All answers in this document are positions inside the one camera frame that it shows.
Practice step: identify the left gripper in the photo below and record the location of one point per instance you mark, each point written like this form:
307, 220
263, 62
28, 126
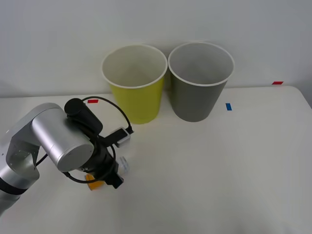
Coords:
103, 158

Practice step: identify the orange and white drink can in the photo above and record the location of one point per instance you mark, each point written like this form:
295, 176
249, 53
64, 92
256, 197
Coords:
94, 185

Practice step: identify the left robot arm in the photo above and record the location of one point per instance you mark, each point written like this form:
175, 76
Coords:
56, 136

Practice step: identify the yellow-green plastic bin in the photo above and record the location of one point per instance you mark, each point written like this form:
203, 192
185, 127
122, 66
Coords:
139, 104

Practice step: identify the grey plastic bin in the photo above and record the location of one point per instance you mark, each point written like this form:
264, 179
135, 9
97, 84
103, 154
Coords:
195, 102

